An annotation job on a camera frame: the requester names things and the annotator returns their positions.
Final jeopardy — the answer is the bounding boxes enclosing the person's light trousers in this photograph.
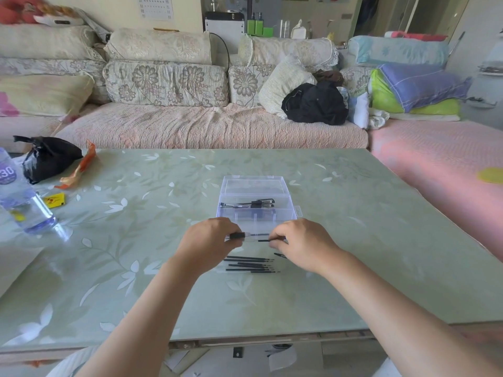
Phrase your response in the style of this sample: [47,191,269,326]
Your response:
[46,345,101,377]

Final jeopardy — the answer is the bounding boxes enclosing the black plastic bag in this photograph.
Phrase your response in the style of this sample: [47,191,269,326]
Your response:
[13,136,84,185]

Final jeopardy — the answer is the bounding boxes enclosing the clear plastic storage box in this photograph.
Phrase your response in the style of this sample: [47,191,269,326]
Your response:
[216,175,303,233]

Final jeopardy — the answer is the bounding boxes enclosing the pink quilted sofa cover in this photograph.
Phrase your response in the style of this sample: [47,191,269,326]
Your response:
[54,103,369,150]

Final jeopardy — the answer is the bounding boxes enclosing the yellow round disc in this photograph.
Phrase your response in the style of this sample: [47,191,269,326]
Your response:
[477,167,503,184]

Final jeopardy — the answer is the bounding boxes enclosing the yellow pillow pink flower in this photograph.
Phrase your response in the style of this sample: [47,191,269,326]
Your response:
[0,74,96,118]

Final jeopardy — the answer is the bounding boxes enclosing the purple folded quilt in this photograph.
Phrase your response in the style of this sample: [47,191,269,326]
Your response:
[378,62,473,113]

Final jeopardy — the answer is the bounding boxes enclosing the green bottles set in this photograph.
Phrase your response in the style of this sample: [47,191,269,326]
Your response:
[246,13,274,38]

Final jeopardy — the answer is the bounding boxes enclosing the white textured pillow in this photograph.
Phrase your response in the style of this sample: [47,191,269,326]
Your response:
[258,55,317,119]

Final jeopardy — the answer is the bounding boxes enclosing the white box appliance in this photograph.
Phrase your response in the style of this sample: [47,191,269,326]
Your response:
[204,11,246,56]

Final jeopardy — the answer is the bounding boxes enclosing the clear pen barrel black grip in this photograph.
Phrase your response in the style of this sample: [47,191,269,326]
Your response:
[226,232,272,242]

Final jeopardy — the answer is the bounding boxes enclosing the floral sofa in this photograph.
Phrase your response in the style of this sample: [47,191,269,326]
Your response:
[0,24,378,150]

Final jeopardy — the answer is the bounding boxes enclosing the red plush toy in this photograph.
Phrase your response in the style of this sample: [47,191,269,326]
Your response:
[0,0,50,25]

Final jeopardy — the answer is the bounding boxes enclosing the clear plastic water bottle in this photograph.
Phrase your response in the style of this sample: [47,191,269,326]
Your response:
[0,148,74,242]

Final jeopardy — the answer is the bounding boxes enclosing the white folded towel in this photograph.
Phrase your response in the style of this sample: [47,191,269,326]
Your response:
[369,108,461,131]

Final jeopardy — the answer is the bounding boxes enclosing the black pens bundle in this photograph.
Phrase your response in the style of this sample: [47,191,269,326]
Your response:
[220,198,276,209]

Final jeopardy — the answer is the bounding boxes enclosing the person's left forearm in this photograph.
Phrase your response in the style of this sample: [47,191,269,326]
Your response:
[75,260,199,377]

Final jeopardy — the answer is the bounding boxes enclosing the wall calendar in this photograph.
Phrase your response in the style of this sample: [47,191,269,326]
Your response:
[137,0,174,21]

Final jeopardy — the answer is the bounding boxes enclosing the light blue floral pillow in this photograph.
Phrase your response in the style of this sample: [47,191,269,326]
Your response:
[347,35,449,68]

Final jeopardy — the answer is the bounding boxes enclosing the black clothing heap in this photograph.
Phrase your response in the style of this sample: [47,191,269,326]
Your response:
[281,80,350,126]

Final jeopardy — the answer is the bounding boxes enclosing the orange snack wrapper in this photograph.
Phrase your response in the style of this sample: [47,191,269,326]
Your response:
[54,140,97,190]

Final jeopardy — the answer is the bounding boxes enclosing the person's left hand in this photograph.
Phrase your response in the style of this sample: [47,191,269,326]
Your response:
[172,217,245,280]

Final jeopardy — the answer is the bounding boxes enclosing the person's right hand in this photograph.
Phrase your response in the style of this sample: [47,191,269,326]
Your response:
[269,218,347,278]

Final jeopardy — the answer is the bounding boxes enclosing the pile of black refills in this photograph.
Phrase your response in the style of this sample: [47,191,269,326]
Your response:
[216,253,288,275]

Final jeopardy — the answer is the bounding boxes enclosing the small yellow packet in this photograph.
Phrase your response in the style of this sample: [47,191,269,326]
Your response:
[42,192,66,209]

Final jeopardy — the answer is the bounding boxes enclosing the black cable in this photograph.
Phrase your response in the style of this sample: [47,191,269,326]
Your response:
[209,32,231,78]

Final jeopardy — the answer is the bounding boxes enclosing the person's right forearm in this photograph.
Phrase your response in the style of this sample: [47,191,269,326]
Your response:
[323,250,503,377]

